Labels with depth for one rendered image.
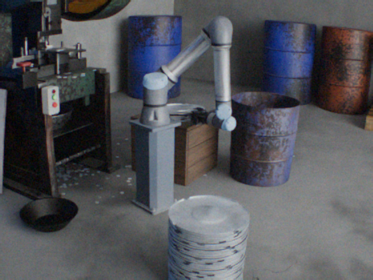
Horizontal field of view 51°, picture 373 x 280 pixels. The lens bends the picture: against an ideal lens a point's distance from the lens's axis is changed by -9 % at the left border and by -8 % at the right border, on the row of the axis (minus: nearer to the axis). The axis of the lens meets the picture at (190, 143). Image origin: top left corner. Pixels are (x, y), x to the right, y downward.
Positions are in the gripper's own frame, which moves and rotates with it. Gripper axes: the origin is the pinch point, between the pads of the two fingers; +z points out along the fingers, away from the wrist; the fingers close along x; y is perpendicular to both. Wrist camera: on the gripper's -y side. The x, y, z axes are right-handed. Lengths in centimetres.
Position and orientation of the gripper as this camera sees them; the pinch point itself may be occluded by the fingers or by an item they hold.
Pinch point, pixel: (190, 113)
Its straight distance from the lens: 243.5
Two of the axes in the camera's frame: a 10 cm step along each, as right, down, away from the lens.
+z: -6.4, -2.1, 7.4
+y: -7.7, 1.9, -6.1
